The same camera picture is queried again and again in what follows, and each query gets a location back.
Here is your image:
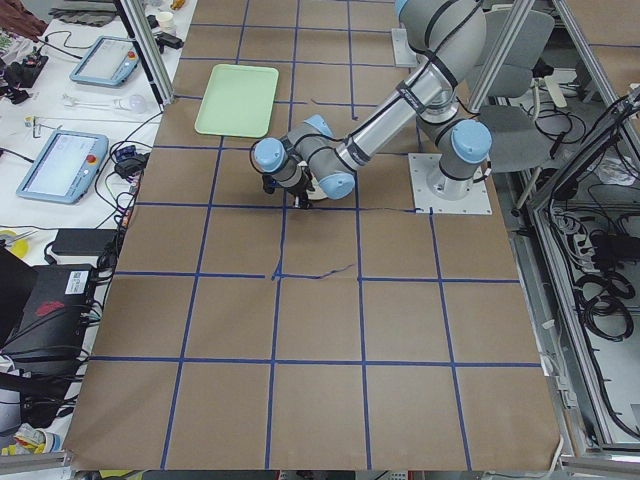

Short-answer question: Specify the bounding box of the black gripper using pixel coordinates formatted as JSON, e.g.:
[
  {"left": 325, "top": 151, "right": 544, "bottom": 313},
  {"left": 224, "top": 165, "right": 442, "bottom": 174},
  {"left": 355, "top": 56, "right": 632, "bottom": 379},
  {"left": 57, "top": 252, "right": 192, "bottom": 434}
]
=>
[{"left": 263, "top": 162, "right": 313, "bottom": 205}]

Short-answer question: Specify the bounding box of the white round plate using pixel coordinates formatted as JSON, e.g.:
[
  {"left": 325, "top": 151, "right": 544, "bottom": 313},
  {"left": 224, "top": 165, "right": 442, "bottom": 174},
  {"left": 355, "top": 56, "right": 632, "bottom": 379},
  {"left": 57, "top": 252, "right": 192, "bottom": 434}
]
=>
[{"left": 307, "top": 188, "right": 328, "bottom": 201}]

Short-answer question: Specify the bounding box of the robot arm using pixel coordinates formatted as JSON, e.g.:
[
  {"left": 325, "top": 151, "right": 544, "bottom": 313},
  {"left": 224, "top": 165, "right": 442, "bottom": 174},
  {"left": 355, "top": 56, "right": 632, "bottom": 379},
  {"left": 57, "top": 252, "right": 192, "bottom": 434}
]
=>
[{"left": 251, "top": 1, "right": 492, "bottom": 209}]

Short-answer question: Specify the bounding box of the light green tray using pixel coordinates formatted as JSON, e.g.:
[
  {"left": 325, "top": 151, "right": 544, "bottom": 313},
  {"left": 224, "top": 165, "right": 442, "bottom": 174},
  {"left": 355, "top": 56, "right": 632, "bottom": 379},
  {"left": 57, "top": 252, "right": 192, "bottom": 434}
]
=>
[{"left": 194, "top": 64, "right": 279, "bottom": 138}]

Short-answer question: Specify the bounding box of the white light bulb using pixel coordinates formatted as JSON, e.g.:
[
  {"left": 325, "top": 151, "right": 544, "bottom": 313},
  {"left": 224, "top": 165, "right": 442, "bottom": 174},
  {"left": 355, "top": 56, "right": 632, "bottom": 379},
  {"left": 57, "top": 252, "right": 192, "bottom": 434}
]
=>
[{"left": 113, "top": 94, "right": 147, "bottom": 114}]

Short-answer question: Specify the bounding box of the grey office chair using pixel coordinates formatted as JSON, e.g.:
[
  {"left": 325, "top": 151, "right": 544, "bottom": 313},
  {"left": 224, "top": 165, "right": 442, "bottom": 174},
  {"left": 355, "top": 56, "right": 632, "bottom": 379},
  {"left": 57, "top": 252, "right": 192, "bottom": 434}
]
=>
[{"left": 469, "top": 9, "right": 556, "bottom": 174}]

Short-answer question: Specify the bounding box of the far teach pendant tablet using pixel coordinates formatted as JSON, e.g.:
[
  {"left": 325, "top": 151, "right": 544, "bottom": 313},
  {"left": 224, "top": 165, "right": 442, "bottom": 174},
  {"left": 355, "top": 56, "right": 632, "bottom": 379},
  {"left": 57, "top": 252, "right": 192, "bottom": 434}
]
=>
[{"left": 69, "top": 36, "right": 139, "bottom": 88}]

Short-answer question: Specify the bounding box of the teach pendant tablet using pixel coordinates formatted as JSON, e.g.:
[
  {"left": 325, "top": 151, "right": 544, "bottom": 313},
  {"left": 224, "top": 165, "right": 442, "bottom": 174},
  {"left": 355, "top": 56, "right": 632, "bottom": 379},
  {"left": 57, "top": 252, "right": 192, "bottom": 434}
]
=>
[
  {"left": 69, "top": 36, "right": 139, "bottom": 88},
  {"left": 16, "top": 129, "right": 109, "bottom": 204}
]

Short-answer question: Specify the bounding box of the black power adapter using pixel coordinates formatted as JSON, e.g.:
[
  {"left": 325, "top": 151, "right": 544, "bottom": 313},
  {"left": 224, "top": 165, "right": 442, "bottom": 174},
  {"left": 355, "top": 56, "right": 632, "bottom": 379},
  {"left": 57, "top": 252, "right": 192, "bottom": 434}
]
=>
[{"left": 51, "top": 228, "right": 116, "bottom": 256}]

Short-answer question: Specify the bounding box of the near teach pendant tablet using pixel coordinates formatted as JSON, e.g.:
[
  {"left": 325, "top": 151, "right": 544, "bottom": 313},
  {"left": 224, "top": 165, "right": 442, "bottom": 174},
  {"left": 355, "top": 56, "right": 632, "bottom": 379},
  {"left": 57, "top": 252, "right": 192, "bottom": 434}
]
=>
[{"left": 16, "top": 129, "right": 109, "bottom": 204}]

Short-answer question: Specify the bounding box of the black computer case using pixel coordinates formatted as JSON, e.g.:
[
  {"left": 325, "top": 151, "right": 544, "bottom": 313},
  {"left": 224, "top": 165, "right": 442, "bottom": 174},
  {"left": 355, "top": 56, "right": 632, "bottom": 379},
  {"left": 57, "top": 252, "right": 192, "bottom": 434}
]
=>
[{"left": 1, "top": 249, "right": 96, "bottom": 376}]

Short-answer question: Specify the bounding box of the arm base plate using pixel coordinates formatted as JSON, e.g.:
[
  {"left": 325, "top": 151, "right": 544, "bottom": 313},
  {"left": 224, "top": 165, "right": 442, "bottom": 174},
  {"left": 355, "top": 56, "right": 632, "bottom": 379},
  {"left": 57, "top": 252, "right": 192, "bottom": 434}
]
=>
[
  {"left": 408, "top": 153, "right": 492, "bottom": 215},
  {"left": 391, "top": 28, "right": 425, "bottom": 68}
]

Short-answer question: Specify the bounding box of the aluminium frame post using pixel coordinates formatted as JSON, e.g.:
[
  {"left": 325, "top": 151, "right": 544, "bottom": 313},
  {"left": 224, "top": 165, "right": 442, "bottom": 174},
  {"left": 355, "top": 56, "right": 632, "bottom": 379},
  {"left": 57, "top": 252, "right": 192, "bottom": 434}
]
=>
[{"left": 113, "top": 0, "right": 174, "bottom": 107}]

